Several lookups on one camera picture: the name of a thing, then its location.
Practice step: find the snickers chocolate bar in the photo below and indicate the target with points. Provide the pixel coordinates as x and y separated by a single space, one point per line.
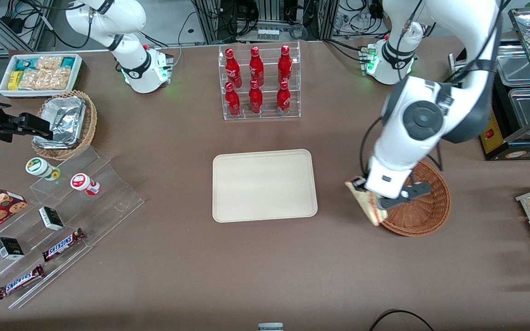
19 282
62 245

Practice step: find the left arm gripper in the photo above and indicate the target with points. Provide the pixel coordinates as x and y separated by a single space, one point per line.
360 182

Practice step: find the clear acrylic stepped stand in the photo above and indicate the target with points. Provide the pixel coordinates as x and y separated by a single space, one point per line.
104 197

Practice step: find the clear bag of crackers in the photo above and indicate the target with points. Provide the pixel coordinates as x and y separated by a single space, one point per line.
48 63
44 79

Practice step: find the small grey device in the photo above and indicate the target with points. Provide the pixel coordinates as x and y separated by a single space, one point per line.
270 327

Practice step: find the clear acrylic bottle rack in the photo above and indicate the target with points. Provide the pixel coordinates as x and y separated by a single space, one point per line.
292 99

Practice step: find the yellow snack packet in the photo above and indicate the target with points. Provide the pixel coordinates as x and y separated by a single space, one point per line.
14 80

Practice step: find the plastic triangle sandwich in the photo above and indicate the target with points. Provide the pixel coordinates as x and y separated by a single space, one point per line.
366 202

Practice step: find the green lid yogurt cup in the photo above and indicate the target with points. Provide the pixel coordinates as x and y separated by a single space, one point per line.
39 168

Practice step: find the white rectangular snack bin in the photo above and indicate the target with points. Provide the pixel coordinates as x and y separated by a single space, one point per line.
78 69

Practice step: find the small teal snack packet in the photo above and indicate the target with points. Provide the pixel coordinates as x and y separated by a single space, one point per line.
68 61

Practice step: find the red cola bottle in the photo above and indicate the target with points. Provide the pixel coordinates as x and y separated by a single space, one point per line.
233 102
256 100
256 68
283 100
232 69
285 66

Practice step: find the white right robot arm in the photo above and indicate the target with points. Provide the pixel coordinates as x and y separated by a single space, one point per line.
143 73

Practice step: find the white power strip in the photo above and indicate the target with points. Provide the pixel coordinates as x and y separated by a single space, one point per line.
267 33

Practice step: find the small black carton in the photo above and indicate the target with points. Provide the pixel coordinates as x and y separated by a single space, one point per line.
9 248
51 218

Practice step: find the light wicker basket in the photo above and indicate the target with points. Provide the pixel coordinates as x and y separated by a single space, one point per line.
91 122

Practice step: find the red lid yogurt cup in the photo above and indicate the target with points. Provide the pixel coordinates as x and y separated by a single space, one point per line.
82 182

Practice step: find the aluminium frame rack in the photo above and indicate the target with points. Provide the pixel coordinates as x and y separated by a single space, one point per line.
210 18

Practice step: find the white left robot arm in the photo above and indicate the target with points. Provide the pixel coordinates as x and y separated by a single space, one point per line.
412 119

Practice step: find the black food warmer machine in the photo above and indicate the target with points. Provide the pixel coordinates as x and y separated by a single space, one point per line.
518 138

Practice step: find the beige rectangular serving tray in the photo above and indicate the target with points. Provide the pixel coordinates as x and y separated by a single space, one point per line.
265 186

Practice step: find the stacked aluminium foil containers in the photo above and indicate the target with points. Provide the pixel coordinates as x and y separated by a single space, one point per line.
65 119

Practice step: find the brown round wicker basket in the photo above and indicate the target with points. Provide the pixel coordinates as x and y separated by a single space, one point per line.
423 216

